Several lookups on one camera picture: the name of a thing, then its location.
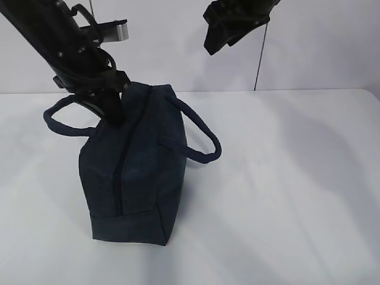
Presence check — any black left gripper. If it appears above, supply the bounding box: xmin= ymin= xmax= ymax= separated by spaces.
xmin=52 ymin=47 xmax=129 ymax=124

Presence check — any navy blue lunch bag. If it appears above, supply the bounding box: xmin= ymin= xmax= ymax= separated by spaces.
xmin=43 ymin=82 xmax=222 ymax=246

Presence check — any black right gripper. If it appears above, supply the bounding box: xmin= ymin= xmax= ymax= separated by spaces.
xmin=204 ymin=0 xmax=280 ymax=55

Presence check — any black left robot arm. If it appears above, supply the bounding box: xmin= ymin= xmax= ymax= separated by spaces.
xmin=1 ymin=1 xmax=131 ymax=125

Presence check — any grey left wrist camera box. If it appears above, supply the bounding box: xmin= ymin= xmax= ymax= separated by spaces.
xmin=80 ymin=19 xmax=129 ymax=46

